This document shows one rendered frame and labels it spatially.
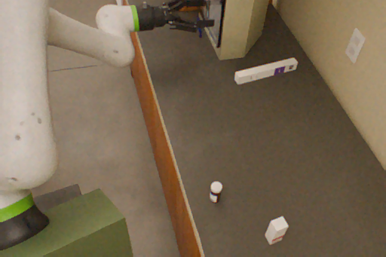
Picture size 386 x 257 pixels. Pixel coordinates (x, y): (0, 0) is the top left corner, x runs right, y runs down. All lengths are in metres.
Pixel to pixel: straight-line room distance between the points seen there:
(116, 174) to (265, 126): 1.23
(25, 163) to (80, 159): 1.63
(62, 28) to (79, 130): 1.48
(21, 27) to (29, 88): 0.13
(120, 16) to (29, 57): 0.56
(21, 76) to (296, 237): 0.84
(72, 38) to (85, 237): 0.61
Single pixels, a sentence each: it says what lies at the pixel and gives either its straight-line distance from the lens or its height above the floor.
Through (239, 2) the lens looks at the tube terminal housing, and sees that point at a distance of 1.50.
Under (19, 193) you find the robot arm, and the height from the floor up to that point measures 1.15.
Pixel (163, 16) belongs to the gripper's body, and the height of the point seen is 1.17.
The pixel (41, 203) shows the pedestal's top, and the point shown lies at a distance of 1.26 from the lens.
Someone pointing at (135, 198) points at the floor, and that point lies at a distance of 2.30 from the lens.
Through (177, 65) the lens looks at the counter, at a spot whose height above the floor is 0.94.
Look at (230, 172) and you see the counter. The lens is 1.27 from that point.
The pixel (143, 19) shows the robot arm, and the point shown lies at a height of 1.16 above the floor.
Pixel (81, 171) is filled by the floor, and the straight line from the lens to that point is 2.45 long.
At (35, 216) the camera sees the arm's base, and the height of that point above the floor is 1.09.
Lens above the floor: 1.99
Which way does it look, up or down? 50 degrees down
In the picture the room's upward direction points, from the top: 12 degrees clockwise
